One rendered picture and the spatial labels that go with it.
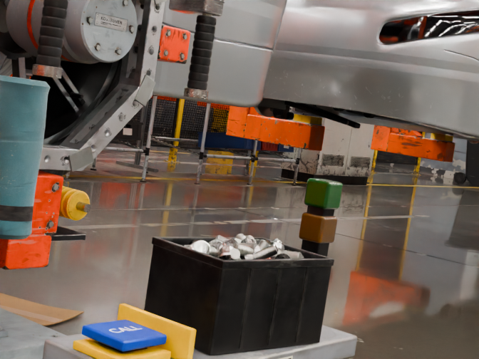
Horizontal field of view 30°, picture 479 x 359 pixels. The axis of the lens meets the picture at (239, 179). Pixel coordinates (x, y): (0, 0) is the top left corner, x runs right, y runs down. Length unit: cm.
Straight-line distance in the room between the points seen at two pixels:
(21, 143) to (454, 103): 270
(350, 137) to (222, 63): 789
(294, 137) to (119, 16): 418
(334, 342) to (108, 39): 64
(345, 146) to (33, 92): 864
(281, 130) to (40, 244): 416
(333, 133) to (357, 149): 58
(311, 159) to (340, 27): 567
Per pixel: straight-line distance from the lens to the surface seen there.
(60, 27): 137
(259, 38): 233
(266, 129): 581
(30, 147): 148
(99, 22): 152
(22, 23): 161
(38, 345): 183
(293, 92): 416
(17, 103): 147
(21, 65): 174
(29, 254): 167
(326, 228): 128
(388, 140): 753
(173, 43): 186
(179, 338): 104
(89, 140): 173
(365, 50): 395
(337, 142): 986
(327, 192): 127
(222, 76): 223
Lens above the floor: 75
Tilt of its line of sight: 5 degrees down
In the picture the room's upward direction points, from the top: 8 degrees clockwise
